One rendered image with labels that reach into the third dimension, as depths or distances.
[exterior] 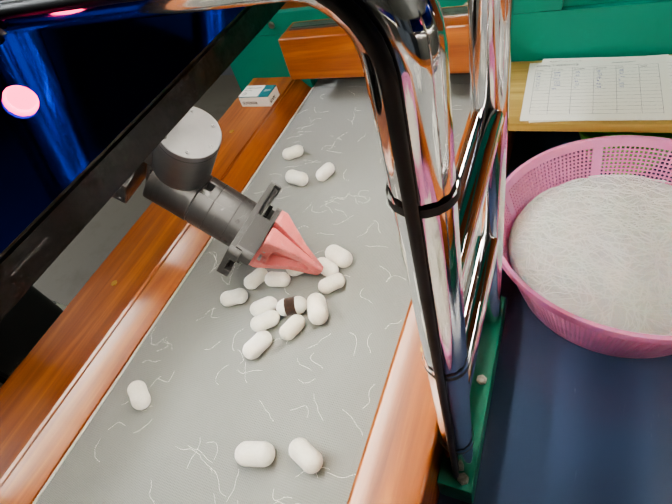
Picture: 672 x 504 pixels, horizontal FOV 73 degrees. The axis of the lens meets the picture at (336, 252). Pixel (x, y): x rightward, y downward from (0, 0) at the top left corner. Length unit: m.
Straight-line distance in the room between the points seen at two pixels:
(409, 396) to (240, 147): 0.48
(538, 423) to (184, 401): 0.35
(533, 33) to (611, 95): 0.15
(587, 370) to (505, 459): 0.12
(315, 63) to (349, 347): 0.47
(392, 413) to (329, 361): 0.10
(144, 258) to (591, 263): 0.53
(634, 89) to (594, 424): 0.40
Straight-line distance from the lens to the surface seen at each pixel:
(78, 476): 0.55
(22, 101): 0.20
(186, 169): 0.43
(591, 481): 0.49
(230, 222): 0.48
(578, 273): 0.52
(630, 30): 0.75
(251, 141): 0.75
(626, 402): 0.52
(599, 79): 0.70
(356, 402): 0.44
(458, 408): 0.31
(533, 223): 0.56
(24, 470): 0.57
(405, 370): 0.42
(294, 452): 0.42
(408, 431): 0.40
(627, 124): 0.63
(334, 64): 0.76
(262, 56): 0.89
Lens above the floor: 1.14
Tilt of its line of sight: 47 degrees down
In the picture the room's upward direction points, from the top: 21 degrees counter-clockwise
